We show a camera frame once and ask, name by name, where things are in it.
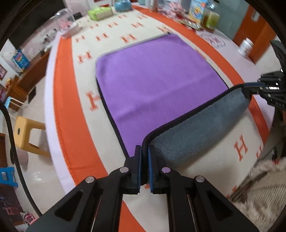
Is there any purple and grey towel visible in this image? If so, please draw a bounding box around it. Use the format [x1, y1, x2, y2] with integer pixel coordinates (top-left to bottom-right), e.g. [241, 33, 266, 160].
[95, 33, 251, 168]

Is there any white pill bottle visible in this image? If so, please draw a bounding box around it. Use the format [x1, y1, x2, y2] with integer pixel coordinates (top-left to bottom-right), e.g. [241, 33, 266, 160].
[238, 38, 253, 57]

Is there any orange cream H-pattern blanket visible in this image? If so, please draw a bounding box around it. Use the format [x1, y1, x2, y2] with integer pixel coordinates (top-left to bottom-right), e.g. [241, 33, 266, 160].
[53, 4, 270, 232]

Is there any bottle with green label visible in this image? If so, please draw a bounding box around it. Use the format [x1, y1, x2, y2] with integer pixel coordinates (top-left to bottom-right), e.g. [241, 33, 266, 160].
[204, 3, 221, 31]

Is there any small blue step stool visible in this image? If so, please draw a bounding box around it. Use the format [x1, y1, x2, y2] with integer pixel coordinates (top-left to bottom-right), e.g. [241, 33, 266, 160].
[0, 167, 18, 187]

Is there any colourful children's book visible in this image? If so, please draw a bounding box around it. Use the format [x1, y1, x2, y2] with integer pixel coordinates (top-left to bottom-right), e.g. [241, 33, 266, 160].
[189, 0, 208, 24]

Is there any yellow plastic stool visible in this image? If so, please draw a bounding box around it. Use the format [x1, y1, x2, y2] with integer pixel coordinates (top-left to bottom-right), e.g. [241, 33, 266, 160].
[14, 116, 50, 157]

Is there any wooden tv cabinet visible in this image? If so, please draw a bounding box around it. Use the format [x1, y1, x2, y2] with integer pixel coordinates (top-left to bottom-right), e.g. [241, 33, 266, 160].
[6, 50, 50, 102]

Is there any blue snow globe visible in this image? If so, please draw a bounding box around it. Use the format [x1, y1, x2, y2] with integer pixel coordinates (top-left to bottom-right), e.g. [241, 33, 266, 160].
[114, 0, 132, 12]

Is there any blue poster board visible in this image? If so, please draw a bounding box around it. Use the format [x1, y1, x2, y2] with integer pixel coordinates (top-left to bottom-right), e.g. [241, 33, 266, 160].
[12, 49, 30, 72]

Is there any green tissue box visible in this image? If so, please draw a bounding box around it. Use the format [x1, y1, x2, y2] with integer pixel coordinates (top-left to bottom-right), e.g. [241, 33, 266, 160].
[88, 7, 114, 21]

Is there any glass dome with pink figure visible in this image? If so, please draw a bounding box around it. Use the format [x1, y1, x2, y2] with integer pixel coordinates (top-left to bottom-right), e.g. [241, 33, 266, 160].
[54, 8, 80, 39]

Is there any black television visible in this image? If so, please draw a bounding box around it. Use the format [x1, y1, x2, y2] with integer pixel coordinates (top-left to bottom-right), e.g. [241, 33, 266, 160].
[9, 0, 65, 49]

